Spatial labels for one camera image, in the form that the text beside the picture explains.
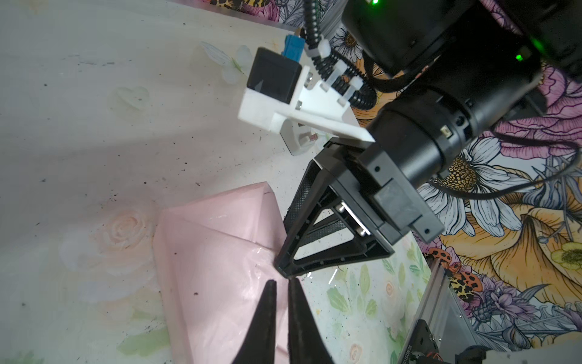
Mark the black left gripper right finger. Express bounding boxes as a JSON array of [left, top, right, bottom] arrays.
[[288, 278, 333, 364]]

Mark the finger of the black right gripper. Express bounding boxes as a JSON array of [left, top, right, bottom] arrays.
[[274, 141, 394, 278]]

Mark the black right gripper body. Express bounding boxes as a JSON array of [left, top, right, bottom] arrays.
[[238, 47, 447, 247]]

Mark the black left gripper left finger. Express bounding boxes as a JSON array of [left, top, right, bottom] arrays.
[[233, 280, 277, 364]]

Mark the purple wrapping paper sheet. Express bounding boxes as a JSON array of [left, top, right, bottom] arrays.
[[153, 182, 290, 363]]

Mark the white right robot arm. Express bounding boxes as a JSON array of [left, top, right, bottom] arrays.
[[239, 1, 581, 278]]

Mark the grey tape dispenser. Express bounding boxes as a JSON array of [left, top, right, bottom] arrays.
[[280, 120, 328, 156]]

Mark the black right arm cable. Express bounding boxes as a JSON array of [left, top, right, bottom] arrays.
[[303, 0, 429, 102]]

